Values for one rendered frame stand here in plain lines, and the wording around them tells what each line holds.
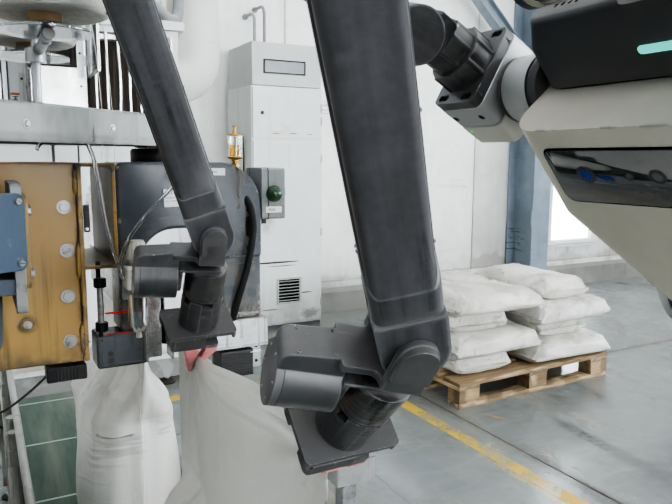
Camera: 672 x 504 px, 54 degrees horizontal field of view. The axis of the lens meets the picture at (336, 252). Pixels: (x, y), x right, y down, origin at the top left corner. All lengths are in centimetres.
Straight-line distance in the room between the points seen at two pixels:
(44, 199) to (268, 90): 389
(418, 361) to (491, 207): 634
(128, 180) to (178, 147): 26
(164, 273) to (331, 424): 39
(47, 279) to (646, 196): 84
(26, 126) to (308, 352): 54
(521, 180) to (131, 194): 604
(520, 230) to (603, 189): 613
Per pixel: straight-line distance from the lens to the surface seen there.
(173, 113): 86
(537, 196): 672
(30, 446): 256
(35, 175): 110
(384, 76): 40
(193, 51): 434
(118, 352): 114
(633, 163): 79
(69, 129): 99
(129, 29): 84
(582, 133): 80
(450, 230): 653
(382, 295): 48
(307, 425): 65
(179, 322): 100
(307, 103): 503
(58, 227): 111
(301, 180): 499
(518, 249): 701
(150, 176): 112
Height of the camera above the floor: 135
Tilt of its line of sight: 8 degrees down
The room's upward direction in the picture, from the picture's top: straight up
